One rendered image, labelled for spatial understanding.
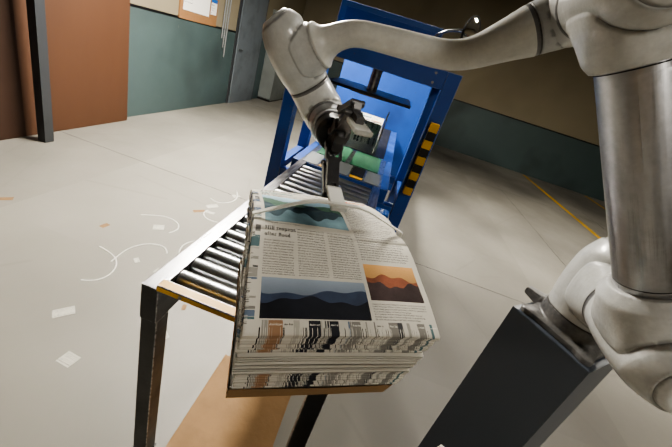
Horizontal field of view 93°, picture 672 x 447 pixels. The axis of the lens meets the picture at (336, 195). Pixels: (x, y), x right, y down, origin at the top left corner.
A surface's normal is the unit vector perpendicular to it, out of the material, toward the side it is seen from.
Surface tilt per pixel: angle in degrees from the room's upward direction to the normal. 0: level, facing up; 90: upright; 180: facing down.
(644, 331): 89
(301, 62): 104
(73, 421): 0
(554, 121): 90
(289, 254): 19
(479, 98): 90
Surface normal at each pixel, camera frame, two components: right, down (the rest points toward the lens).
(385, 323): 0.31, -0.70
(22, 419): 0.29, -0.88
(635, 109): -0.69, 0.36
